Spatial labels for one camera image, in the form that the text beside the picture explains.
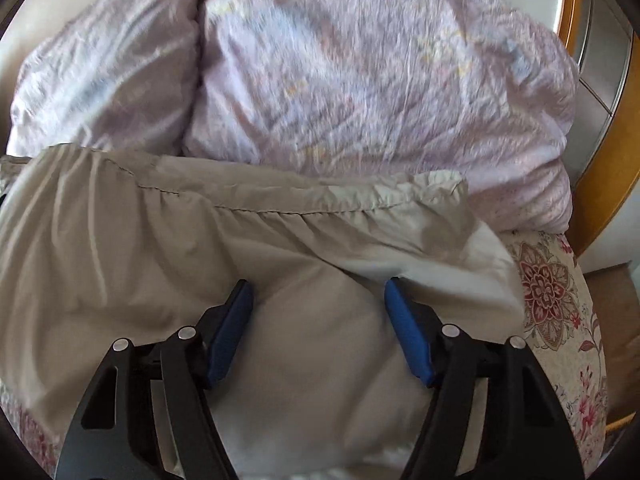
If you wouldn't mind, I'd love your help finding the grey panelled cabinet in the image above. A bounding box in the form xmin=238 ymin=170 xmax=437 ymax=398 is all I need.
xmin=575 ymin=0 xmax=633 ymax=183

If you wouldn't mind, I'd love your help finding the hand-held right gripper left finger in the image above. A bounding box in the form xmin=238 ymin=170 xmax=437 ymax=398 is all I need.
xmin=54 ymin=279 xmax=254 ymax=480

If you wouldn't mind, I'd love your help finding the lilac floral duvet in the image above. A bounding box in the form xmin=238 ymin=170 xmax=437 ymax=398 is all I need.
xmin=7 ymin=0 xmax=581 ymax=233

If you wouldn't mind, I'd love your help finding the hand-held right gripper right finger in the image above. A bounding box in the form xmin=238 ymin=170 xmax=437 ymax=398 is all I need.
xmin=383 ymin=276 xmax=586 ymax=480

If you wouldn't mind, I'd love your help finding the beige down jacket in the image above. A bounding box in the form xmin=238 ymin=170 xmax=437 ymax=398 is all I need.
xmin=0 ymin=142 xmax=526 ymax=480

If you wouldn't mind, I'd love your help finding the wooden headboard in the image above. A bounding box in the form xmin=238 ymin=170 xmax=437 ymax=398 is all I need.
xmin=557 ymin=0 xmax=640 ymax=266

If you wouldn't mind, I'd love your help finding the floral quilted bedspread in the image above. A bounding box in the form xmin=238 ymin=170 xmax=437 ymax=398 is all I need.
xmin=0 ymin=227 xmax=608 ymax=480

